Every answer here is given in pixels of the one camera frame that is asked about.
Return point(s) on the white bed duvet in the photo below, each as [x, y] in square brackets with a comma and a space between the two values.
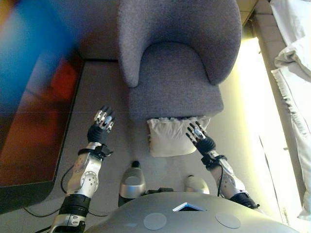
[296, 29]

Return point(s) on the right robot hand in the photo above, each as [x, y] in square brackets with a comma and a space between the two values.
[205, 144]

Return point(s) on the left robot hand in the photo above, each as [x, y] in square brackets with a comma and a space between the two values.
[97, 136]

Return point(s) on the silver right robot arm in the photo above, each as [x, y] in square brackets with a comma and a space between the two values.
[228, 179]

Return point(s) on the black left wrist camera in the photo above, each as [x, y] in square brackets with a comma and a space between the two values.
[104, 150]

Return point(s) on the grey robot torso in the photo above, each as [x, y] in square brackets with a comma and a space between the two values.
[121, 218]

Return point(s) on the grey fabric armchair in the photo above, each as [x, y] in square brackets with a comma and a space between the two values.
[175, 72]

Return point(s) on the white fringed cushion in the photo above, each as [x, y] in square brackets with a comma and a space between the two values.
[170, 138]

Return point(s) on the black left robot foot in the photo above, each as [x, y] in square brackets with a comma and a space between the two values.
[136, 164]

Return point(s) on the silver robot leg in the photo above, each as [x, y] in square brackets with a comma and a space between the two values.
[198, 185]
[132, 182]

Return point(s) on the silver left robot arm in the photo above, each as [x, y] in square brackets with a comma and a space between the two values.
[85, 174]

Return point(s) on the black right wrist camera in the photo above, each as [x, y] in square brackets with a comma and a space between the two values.
[211, 161]

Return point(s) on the white fringed bed throw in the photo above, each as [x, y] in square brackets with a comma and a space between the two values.
[301, 145]

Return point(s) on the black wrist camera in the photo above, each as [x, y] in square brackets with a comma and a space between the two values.
[211, 161]
[104, 150]

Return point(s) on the glossy dark cabinet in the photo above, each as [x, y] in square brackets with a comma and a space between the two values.
[29, 145]

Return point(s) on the silver left robot leg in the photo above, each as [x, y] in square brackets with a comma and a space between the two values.
[132, 182]

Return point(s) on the silver right robot leg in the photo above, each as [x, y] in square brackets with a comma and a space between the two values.
[198, 185]

